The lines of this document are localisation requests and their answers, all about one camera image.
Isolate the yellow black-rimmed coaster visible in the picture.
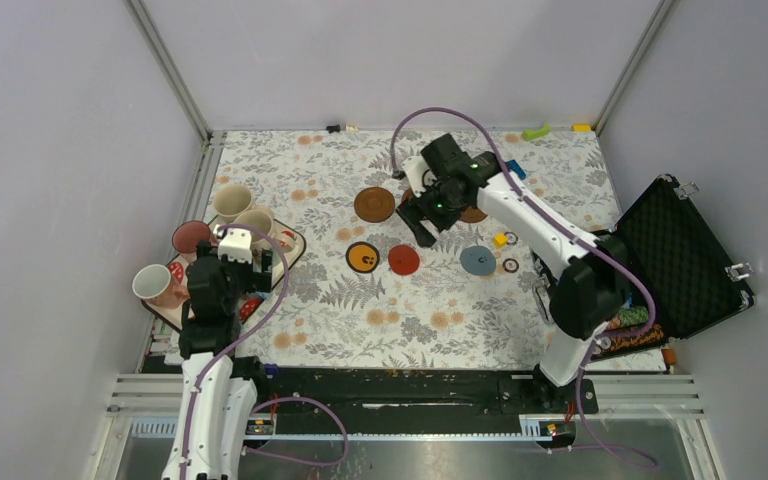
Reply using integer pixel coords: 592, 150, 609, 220
345, 241, 380, 274

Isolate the pink mug white inside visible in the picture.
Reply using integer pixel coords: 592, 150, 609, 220
132, 264, 189, 309

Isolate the small yellow toy cube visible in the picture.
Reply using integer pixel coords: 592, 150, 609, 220
493, 233, 508, 248

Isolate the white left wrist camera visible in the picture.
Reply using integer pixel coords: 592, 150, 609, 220
215, 228, 253, 264

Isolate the small ring poker chip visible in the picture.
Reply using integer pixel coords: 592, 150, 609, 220
502, 258, 520, 273

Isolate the blue toy brick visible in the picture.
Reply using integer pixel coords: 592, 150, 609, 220
506, 159, 527, 181

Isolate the pink mug dark rim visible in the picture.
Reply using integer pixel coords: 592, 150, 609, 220
172, 220, 213, 263

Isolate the green plastic block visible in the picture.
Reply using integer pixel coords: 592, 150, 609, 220
521, 123, 551, 142

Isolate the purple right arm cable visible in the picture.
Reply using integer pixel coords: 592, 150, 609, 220
389, 107, 660, 472

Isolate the cream mug with handle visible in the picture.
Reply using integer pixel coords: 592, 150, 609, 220
234, 208, 276, 250

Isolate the blue-grey round coaster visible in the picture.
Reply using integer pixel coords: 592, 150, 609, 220
459, 245, 497, 277

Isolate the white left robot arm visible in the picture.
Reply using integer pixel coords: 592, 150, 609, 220
161, 234, 272, 479

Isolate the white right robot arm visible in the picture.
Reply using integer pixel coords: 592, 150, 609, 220
396, 134, 631, 412

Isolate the floral tablecloth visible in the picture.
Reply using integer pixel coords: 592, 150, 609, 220
152, 129, 670, 372

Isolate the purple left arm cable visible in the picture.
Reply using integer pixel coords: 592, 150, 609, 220
179, 225, 350, 480

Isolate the black poker chip case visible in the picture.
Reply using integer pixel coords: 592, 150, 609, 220
593, 174, 755, 361

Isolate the white mushroom pattern tray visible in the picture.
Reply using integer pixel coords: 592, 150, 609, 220
138, 220, 305, 333

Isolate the cream mug far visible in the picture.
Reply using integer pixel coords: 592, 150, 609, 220
212, 184, 255, 223

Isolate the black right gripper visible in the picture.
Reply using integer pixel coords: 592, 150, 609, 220
395, 178, 468, 249

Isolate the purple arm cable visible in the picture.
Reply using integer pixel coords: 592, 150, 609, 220
389, 107, 660, 472
179, 225, 350, 480

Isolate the brown wooden coaster top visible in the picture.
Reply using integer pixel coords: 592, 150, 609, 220
353, 187, 396, 223

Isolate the red round coaster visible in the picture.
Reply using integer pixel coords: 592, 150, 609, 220
387, 244, 420, 276

